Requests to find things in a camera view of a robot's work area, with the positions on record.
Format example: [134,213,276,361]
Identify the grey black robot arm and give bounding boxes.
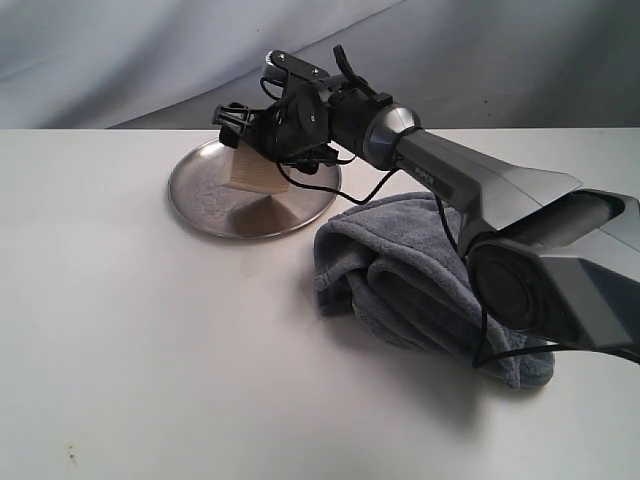
[213,87,639,360]

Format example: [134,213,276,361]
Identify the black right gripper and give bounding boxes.
[212,89,336,174]

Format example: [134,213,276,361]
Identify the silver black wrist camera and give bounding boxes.
[262,50,330,89]

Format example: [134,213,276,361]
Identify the white backdrop cloth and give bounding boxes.
[1,1,639,129]

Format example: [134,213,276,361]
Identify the grey-blue fluffy towel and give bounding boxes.
[313,191,542,366]

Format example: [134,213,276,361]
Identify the light wooden cube block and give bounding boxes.
[221,143,289,195]

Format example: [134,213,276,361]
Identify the round stainless steel plate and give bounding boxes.
[168,140,336,239]

